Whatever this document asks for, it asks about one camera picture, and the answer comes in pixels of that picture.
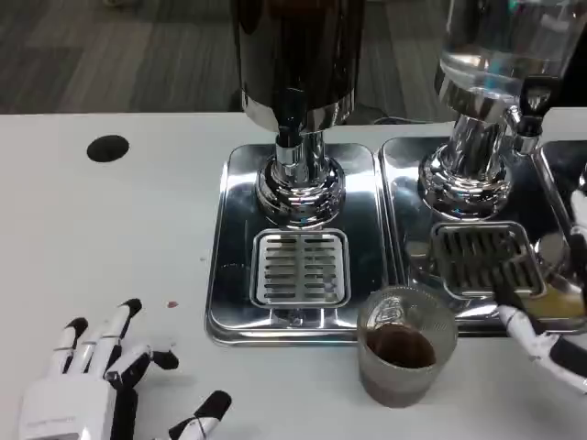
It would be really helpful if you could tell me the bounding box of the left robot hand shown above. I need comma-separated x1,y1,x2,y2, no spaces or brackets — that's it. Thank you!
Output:
17,298,233,440

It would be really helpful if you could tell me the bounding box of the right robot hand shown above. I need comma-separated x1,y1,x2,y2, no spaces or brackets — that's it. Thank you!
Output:
493,171,587,395

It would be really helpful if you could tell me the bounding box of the clear ribbed glass cup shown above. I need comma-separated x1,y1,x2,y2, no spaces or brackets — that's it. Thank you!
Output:
356,283,459,409

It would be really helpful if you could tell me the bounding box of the drip grid of clear dispenser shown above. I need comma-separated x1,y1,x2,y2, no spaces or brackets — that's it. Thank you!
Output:
429,221,547,300

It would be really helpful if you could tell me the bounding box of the steel tray at picture edge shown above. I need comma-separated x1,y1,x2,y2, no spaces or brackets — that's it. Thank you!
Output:
534,139,587,276

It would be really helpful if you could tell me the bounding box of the steel tray under clear dispenser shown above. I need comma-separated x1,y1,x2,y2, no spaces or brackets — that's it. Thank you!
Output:
378,136,587,338

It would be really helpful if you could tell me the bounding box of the steel tray under dark dispenser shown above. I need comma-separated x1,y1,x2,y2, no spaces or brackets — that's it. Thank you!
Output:
205,144,396,348

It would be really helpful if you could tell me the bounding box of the drip grid of dark dispenser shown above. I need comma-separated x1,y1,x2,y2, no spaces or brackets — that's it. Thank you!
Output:
249,228,352,307

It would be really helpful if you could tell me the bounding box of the clear drink dispenser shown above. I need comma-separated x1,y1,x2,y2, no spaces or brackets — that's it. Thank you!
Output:
419,0,581,224

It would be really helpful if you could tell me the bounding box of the dark dispenser tap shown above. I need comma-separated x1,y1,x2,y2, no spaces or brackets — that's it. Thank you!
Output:
273,89,306,167

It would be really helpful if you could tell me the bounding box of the dark drink dispenser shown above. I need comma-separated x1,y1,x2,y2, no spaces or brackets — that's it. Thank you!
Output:
230,0,367,229

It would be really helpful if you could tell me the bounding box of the black round cable hole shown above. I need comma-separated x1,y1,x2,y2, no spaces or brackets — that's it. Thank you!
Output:
86,134,130,163

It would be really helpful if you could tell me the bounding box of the black-handled clear dispenser tap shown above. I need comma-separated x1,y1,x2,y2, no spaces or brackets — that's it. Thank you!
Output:
506,75,560,156

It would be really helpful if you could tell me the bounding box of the thin cable behind dispensers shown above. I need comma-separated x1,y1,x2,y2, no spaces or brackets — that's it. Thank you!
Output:
373,114,442,126

